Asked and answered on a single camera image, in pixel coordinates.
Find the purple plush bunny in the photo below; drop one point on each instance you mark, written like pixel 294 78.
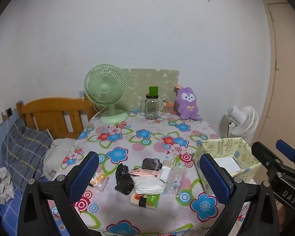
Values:
pixel 188 103

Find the pink flat packet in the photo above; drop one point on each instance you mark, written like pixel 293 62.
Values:
pixel 142 172

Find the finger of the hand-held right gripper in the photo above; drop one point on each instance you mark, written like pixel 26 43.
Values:
pixel 268 157
pixel 286 150

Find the blue checked bed sheet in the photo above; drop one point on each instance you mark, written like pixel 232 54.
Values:
pixel 7 217

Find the wooden bed headboard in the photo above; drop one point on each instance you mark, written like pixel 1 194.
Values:
pixel 54 108

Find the yellow cartoon print box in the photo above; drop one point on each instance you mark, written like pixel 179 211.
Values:
pixel 226 146

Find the glass jar mug green lid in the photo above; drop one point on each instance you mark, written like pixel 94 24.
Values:
pixel 152 108

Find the green patterned board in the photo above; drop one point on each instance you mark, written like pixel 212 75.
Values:
pixel 142 83

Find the crumpled white cloth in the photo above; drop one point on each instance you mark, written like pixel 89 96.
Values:
pixel 1 186

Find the white bed blanket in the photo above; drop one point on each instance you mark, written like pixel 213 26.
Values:
pixel 56 154

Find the green desk fan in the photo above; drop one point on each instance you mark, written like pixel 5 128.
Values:
pixel 104 88

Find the white folded cloth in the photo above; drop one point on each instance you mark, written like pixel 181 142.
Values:
pixel 147 185

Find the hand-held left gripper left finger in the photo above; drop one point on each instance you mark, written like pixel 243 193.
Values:
pixel 84 174

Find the beige door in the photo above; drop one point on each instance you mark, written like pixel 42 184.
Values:
pixel 290 78

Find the clear plastic bottle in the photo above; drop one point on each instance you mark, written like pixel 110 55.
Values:
pixel 175 179

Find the white standing fan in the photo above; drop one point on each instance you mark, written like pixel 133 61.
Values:
pixel 245 120

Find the grey sock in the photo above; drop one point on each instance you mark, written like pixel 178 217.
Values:
pixel 150 163

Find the colourful tissue packet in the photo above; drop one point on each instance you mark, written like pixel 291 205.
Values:
pixel 99 180

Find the white beige rolled sock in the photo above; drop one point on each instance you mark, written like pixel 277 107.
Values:
pixel 165 173

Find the green orange packet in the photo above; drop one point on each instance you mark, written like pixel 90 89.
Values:
pixel 151 200

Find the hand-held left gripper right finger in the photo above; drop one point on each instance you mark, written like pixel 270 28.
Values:
pixel 215 177

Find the grey plaid pillow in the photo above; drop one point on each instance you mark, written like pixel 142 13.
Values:
pixel 24 150

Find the black cloth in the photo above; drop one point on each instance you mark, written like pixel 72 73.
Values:
pixel 124 179

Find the small jar orange lid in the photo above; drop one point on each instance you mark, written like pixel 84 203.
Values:
pixel 168 108

